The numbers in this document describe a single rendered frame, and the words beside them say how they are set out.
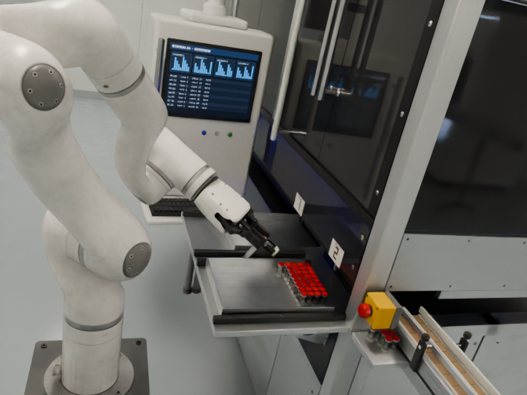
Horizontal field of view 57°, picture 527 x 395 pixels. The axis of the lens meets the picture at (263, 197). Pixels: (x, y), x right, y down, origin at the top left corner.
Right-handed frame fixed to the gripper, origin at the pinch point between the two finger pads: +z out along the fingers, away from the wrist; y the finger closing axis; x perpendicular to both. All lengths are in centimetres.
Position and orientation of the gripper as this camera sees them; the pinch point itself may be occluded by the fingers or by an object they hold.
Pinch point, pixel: (257, 235)
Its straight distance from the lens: 104.8
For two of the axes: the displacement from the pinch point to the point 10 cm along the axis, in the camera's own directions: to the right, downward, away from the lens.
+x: 5.9, -6.7, -4.5
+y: -3.1, 3.3, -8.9
